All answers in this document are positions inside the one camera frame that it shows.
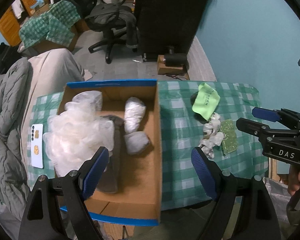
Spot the black clothes pile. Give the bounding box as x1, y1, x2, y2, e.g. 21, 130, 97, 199
0, 43, 21, 75

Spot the person's right hand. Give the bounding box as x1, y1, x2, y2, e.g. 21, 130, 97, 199
288, 165, 300, 196

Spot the black office chair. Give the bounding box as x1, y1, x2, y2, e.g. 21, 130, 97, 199
69, 0, 139, 64

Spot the crumpled white patterned bag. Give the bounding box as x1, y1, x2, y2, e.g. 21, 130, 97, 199
199, 113, 224, 159

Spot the small white soft bundle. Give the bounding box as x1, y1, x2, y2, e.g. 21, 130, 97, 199
124, 131, 150, 155

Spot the small brown cardboard box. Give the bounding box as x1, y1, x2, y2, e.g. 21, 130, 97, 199
157, 55, 184, 75

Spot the grey knitted sock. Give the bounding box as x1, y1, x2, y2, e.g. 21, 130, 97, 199
96, 115, 125, 194

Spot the green checkered cloth on box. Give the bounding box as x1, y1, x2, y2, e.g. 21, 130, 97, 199
19, 0, 81, 49

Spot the green sparkly sponge cloth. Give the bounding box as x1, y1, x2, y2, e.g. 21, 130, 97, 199
220, 119, 238, 155

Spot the black cylinder on box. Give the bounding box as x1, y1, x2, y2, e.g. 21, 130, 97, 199
164, 46, 188, 67

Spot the white mesh bath pouf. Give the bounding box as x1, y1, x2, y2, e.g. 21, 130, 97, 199
43, 90, 115, 177

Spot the large black cabinet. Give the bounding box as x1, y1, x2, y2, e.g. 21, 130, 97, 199
134, 0, 208, 61

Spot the blue cardboard box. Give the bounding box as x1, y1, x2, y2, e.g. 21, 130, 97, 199
58, 79, 162, 226

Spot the beige bed sheet mattress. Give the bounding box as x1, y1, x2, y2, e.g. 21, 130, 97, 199
20, 48, 86, 156

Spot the green checkered plastic tablecloth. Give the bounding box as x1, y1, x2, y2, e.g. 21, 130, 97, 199
27, 80, 269, 212

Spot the white wrapped soft bundle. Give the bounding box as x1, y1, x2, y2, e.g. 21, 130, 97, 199
124, 97, 146, 134

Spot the light green printed cloth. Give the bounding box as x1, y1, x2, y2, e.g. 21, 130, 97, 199
192, 83, 220, 121

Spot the white smartphone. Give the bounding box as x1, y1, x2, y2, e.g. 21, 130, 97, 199
30, 124, 44, 168

